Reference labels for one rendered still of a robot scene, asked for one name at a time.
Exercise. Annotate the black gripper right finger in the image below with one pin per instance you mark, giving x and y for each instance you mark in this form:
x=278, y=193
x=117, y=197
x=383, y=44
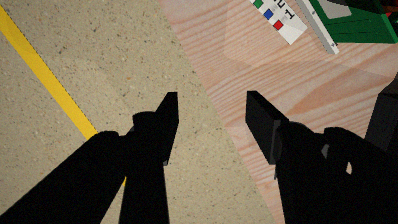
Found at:
x=314, y=186

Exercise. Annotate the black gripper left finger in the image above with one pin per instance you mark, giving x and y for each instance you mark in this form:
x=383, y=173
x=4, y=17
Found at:
x=76, y=192

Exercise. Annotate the green crate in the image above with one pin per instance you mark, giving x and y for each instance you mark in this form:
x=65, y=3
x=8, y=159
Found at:
x=350, y=20

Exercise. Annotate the white paper pick list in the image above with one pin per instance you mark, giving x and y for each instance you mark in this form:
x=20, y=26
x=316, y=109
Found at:
x=280, y=15

